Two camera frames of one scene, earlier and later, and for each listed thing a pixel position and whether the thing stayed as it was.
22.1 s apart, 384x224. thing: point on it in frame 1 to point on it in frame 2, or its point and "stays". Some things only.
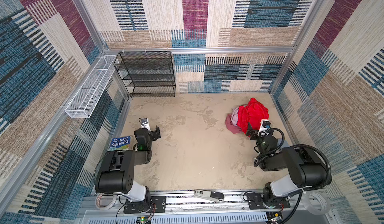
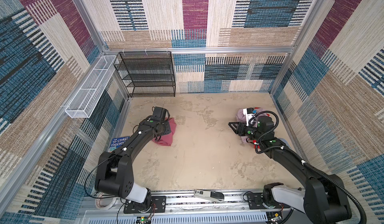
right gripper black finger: x=249 y=128 to x=234 y=126
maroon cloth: x=229 y=125 to x=166 y=139
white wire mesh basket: x=89 y=90 stays
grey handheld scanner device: x=209 y=194 stays
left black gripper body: x=153 y=136 to x=165 y=127
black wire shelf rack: x=147 y=73 stays
